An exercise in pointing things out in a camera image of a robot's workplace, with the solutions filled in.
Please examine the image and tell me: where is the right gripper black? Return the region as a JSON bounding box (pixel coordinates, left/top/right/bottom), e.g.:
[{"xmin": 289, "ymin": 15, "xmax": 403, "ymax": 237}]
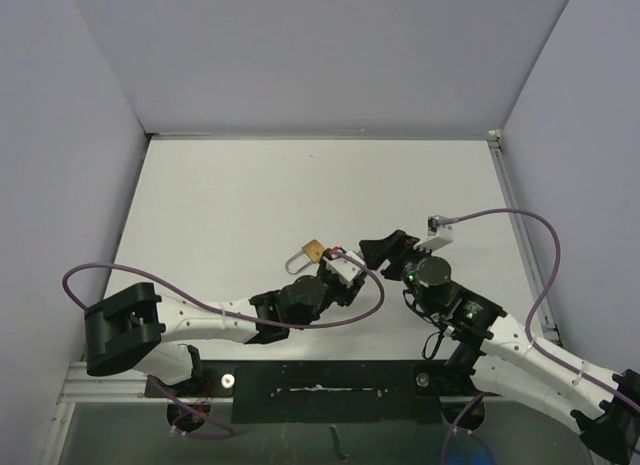
[{"xmin": 360, "ymin": 230, "xmax": 437, "ymax": 317}]

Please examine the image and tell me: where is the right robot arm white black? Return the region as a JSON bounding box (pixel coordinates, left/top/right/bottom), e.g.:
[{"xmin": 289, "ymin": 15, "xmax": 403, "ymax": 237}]
[{"xmin": 359, "ymin": 230, "xmax": 639, "ymax": 464}]

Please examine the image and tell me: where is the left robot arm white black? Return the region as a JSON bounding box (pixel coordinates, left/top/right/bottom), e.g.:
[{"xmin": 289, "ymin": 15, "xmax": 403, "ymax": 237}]
[{"xmin": 85, "ymin": 258, "xmax": 365, "ymax": 396}]

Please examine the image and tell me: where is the long shackle brass padlock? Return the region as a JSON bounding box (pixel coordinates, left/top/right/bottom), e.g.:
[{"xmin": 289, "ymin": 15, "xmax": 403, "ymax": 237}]
[{"xmin": 284, "ymin": 239, "xmax": 325, "ymax": 275}]

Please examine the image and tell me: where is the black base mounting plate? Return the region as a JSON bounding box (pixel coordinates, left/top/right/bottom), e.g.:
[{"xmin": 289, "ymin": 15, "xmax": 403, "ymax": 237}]
[{"xmin": 167, "ymin": 360, "xmax": 479, "ymax": 424}]

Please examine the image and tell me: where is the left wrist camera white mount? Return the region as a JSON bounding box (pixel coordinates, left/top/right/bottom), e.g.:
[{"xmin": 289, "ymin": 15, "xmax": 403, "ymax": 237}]
[{"xmin": 324, "ymin": 247, "xmax": 366, "ymax": 287}]

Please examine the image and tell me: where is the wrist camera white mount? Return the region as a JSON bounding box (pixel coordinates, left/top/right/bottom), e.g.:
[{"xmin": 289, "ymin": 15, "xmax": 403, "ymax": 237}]
[
  {"xmin": 324, "ymin": 247, "xmax": 366, "ymax": 287},
  {"xmin": 414, "ymin": 215, "xmax": 454, "ymax": 254}
]

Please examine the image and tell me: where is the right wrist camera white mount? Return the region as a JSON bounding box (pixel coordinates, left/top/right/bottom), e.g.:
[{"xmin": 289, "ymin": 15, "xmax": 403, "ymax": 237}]
[{"xmin": 414, "ymin": 215, "xmax": 454, "ymax": 254}]

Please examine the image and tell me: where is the aluminium frame rail right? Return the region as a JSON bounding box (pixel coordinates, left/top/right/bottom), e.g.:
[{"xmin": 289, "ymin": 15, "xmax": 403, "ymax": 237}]
[{"xmin": 487, "ymin": 129, "xmax": 563, "ymax": 348}]

